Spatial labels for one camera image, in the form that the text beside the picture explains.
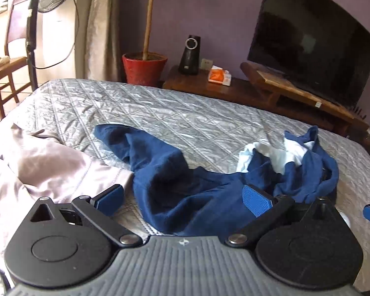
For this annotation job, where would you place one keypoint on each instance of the blue long-sleeve printed shirt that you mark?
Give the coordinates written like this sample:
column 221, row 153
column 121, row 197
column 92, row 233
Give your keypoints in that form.
column 172, row 185

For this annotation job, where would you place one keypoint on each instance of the wooden television riser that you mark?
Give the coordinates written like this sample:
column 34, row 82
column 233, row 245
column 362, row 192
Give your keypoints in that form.
column 280, row 83

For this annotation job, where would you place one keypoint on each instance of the black flat television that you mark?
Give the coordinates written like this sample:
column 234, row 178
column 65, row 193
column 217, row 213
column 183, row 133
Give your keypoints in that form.
column 311, row 37

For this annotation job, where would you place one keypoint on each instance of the white wall socket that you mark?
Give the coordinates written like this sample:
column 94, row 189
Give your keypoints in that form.
column 206, row 63

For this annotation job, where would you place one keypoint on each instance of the wooden chair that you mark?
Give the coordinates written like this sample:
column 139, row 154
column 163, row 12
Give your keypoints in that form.
column 15, row 63

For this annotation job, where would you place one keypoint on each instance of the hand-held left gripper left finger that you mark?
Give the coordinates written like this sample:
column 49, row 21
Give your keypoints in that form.
column 111, row 199

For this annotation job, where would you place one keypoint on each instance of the dark wooden cabinet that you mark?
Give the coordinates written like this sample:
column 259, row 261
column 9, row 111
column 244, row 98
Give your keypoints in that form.
column 188, row 83

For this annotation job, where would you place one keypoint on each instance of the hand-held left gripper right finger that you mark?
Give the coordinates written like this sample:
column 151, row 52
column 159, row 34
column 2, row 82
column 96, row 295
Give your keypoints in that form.
column 257, row 200

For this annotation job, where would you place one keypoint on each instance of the black tapered speaker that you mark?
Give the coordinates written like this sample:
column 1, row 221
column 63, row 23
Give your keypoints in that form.
column 188, row 60

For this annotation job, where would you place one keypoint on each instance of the silver quilted bedspread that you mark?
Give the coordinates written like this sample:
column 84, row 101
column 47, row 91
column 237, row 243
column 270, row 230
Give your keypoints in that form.
column 172, row 114

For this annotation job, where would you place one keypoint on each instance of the black standing fan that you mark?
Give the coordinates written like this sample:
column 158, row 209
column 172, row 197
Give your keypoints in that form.
column 32, row 37

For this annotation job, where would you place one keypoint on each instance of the light grey garment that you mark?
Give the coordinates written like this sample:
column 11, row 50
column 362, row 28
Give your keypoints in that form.
column 49, row 166

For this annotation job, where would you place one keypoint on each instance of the orange tissue pack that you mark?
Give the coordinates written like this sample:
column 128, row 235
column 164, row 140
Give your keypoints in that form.
column 217, row 75

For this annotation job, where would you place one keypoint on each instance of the green indoor tree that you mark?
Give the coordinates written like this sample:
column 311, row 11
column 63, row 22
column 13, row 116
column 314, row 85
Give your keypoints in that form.
column 148, row 30

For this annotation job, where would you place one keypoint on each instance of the beige curtain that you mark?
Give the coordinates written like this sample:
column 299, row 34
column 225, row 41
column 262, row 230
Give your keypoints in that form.
column 101, row 37

